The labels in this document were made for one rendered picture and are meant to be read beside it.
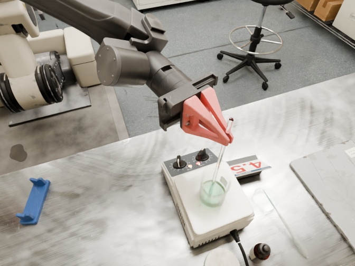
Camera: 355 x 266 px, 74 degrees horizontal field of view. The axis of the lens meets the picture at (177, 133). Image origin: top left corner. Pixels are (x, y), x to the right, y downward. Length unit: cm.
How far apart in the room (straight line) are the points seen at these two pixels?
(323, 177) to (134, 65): 51
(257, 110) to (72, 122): 90
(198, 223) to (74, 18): 39
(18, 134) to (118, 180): 85
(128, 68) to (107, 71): 3
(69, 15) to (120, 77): 13
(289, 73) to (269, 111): 150
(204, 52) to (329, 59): 110
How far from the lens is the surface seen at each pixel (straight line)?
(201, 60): 219
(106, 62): 36
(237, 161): 62
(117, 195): 58
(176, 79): 36
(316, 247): 60
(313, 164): 67
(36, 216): 61
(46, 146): 125
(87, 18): 42
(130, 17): 44
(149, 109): 175
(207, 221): 45
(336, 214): 64
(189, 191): 47
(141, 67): 36
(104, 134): 118
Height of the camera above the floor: 127
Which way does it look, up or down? 53 degrees down
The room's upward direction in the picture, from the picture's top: straight up
